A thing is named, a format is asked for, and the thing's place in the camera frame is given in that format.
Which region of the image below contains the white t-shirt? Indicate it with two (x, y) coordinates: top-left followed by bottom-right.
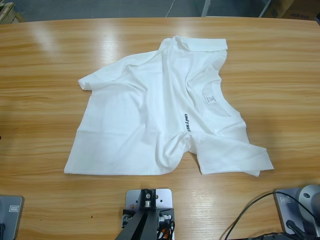
(63, 34), (275, 179)

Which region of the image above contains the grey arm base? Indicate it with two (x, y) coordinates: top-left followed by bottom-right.
(0, 194), (25, 240)
(273, 184), (320, 237)

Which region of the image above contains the orange clamp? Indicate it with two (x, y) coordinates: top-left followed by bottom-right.
(159, 224), (171, 238)

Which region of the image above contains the cardboard box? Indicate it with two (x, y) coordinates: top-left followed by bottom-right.
(264, 0), (320, 20)

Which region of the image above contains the wooden crate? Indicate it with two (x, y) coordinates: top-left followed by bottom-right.
(0, 0), (25, 25)

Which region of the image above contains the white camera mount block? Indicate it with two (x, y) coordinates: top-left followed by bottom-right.
(121, 188), (176, 240)

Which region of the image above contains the dark camera post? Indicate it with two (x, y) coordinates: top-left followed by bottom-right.
(113, 189), (158, 240)

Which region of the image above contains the black mount cable bundle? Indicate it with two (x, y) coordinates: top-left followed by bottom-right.
(156, 219), (177, 240)

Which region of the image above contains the thin white floor cable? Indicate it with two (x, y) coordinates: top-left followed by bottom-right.
(165, 0), (177, 18)

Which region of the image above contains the white metal frame leg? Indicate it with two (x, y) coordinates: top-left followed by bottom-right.
(258, 0), (273, 18)
(201, 0), (214, 18)

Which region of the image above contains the black base cable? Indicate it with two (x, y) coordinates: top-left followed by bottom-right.
(221, 191), (320, 240)

